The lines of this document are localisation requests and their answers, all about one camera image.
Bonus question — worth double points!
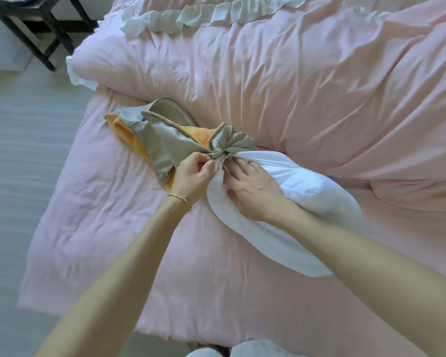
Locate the person's right hand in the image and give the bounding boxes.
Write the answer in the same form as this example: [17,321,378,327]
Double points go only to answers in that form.
[223,157,299,224]

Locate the person's left hand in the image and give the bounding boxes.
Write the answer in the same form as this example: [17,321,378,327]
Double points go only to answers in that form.
[168,151,217,208]

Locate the white cushion insert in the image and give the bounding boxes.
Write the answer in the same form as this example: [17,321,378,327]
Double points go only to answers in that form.
[206,149,369,278]

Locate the grey-green cushion cover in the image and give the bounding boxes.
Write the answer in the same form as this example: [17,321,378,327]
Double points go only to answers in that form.
[104,96,213,193]
[182,122,258,169]

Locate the person's right forearm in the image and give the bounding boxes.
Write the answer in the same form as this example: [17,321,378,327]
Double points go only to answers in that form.
[276,201,446,357]

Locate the person's left forearm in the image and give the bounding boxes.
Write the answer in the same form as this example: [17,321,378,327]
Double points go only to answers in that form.
[35,195,193,357]

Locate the person's white trousers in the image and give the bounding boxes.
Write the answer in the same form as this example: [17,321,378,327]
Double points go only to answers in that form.
[185,339,299,357]

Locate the pink bed sheet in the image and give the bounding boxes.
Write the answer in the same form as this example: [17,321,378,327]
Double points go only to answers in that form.
[16,84,446,357]

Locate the pink duvet with white ruffle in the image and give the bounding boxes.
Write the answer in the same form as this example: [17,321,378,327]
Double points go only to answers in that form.
[65,0,446,213]

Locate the black metal rack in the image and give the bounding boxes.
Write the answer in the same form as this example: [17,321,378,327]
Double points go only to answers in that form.
[0,0,98,72]

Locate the thin gold bracelet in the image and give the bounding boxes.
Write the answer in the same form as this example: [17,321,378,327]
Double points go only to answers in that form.
[167,193,194,213]

